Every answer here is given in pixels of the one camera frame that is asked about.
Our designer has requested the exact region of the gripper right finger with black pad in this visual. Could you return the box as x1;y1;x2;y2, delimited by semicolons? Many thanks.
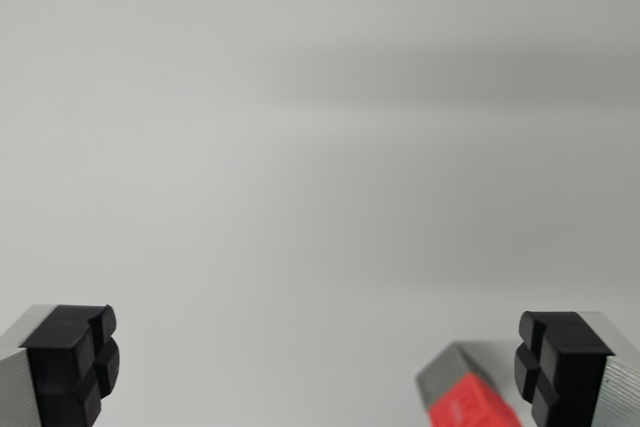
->
513;310;640;427

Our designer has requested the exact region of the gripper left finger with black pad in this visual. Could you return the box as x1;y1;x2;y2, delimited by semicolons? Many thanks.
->
0;303;121;427

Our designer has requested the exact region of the red cube with studs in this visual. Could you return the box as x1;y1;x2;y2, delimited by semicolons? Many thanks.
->
428;372;527;427

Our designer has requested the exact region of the grey cube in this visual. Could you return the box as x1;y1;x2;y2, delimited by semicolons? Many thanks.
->
415;340;524;427

